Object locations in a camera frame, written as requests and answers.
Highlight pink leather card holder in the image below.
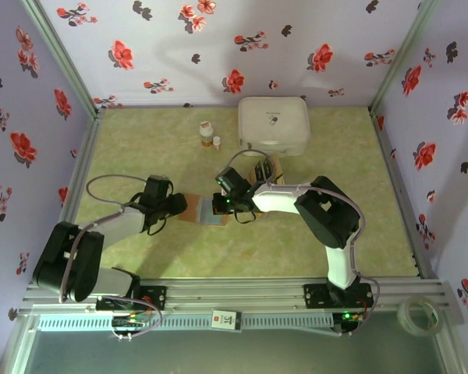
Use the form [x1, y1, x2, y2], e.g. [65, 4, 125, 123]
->
[178, 192, 230, 228]

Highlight tray of black cards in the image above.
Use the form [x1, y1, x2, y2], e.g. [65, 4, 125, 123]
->
[254, 157, 275, 183]

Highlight white pill bottle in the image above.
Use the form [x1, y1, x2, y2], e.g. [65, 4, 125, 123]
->
[199, 121, 215, 148]

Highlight white square medicine case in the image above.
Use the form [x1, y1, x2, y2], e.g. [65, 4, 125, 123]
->
[237, 96, 311, 157]

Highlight white label tag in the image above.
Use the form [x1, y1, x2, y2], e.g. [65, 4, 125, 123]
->
[211, 309, 243, 332]

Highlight small circuit board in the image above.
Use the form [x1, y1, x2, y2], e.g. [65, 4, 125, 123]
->
[111, 314, 151, 328]
[337, 309, 363, 326]

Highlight clear tape roll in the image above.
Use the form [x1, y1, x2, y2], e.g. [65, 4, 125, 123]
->
[397, 298, 442, 337]

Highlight lavender left arm cable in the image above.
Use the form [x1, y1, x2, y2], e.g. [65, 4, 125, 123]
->
[58, 174, 164, 343]

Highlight lavender arm cable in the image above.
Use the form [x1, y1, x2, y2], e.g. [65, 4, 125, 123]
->
[222, 149, 381, 338]
[58, 174, 164, 343]

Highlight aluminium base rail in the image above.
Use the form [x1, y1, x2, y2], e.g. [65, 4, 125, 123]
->
[17, 277, 465, 326]

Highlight aluminium side rail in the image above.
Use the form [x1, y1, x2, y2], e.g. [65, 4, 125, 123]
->
[25, 108, 107, 288]
[368, 107, 438, 281]

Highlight white slotted cable duct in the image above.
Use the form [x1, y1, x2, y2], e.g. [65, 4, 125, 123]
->
[37, 313, 335, 332]

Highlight lavender right arm cable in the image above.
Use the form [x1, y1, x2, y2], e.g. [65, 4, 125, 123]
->
[222, 149, 381, 338]

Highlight aluminium corner post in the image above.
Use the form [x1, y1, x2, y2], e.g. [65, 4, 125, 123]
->
[21, 0, 106, 118]
[368, 0, 441, 114]

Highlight aluminium lower frame bar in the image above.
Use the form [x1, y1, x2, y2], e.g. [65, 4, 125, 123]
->
[436, 325, 468, 374]
[0, 315, 38, 374]

